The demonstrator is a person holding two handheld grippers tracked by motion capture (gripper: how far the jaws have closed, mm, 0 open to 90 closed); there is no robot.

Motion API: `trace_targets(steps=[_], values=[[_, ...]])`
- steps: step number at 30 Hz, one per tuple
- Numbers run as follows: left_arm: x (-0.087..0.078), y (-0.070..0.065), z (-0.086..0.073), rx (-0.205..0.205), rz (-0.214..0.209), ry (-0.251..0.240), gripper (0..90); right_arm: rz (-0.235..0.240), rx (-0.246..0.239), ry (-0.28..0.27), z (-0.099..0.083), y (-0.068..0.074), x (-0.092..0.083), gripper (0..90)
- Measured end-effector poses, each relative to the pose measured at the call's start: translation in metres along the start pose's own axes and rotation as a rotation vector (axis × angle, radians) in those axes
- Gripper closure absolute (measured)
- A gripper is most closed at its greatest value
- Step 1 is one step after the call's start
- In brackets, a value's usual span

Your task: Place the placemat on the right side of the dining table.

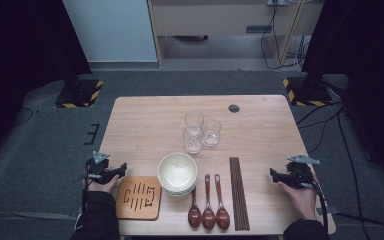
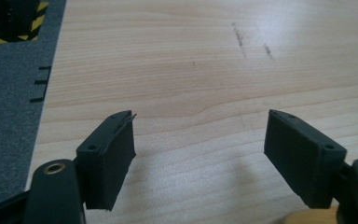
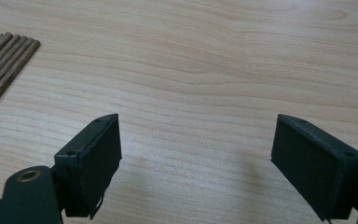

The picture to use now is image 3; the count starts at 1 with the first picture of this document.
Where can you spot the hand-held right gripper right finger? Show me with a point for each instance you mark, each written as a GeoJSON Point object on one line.
{"type": "Point", "coordinates": [313, 168]}

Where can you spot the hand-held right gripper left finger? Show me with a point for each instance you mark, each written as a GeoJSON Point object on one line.
{"type": "Point", "coordinates": [90, 161]}

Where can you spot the row of brown chopsticks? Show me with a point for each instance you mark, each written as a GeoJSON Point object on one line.
{"type": "Point", "coordinates": [0, 68]}

